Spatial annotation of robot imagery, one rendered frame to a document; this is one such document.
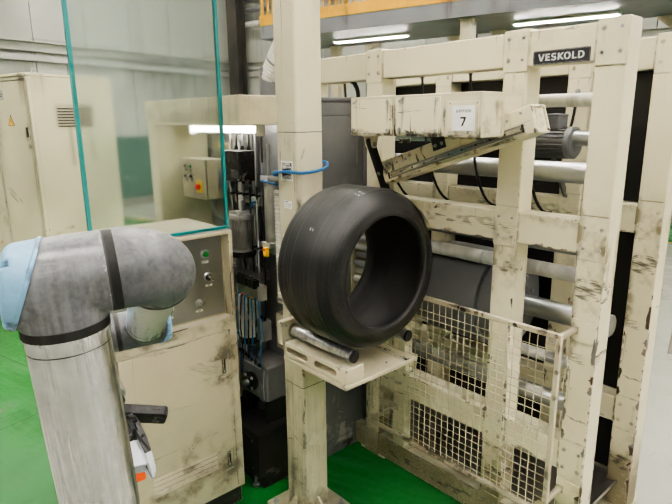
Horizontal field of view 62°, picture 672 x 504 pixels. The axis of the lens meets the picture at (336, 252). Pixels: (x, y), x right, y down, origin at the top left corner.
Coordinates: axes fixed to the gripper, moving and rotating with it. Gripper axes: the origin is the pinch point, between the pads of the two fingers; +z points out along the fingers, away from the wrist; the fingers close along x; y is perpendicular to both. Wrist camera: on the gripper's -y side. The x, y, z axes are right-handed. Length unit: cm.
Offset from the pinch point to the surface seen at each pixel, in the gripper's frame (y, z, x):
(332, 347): -80, -19, -20
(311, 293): -68, -30, 2
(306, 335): -80, -31, -29
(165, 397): -42, -51, -74
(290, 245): -70, -48, 6
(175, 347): -48, -61, -58
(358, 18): -538, -481, -106
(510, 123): -128, -31, 63
